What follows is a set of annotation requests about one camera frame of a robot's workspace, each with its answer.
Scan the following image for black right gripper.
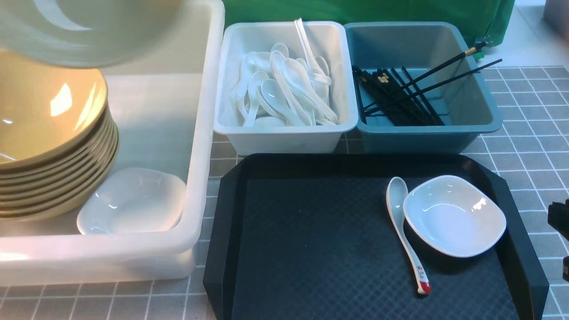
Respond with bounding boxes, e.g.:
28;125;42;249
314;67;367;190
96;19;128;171
548;200;569;283

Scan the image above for white square dish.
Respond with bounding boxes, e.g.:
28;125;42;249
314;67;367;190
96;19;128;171
76;168;186;235
402;176;507;259

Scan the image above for white spoon red handle tip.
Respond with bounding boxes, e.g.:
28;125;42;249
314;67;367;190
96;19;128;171
385;176;431;295

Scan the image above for plain black chopstick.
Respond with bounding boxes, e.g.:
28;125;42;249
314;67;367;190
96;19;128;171
363;59;503;116

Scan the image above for black chopstick with gold band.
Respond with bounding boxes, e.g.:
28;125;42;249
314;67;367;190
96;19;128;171
363;42;486;108

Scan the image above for yellow noodle bowl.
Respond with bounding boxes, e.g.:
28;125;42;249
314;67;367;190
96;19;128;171
0;0;184;68

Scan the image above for top stacked yellow bowl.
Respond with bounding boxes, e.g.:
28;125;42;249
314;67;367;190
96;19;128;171
0;51;108;169

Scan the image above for blue-grey chopstick bin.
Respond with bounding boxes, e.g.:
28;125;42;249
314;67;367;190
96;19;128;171
345;22;502;154

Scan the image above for green cloth backdrop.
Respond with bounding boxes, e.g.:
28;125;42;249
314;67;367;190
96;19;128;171
224;0;514;46

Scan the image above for bundle of black chopsticks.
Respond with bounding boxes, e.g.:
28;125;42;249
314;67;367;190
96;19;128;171
352;66;445;126

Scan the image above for black serving tray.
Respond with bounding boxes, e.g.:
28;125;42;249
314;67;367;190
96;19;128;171
203;154;549;320

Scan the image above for white spoon bin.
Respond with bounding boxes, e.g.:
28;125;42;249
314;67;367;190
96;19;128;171
214;21;358;156

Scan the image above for pile of white spoons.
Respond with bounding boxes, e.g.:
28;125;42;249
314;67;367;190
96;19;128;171
229;18;339;127

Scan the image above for large white plastic bin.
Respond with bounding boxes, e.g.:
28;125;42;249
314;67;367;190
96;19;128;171
1;0;225;287

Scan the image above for white square dish in bin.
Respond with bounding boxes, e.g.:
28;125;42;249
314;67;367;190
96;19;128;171
76;168;186;235

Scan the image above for stack of yellow bowls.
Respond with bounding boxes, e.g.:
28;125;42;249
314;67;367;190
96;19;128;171
0;107;120;223

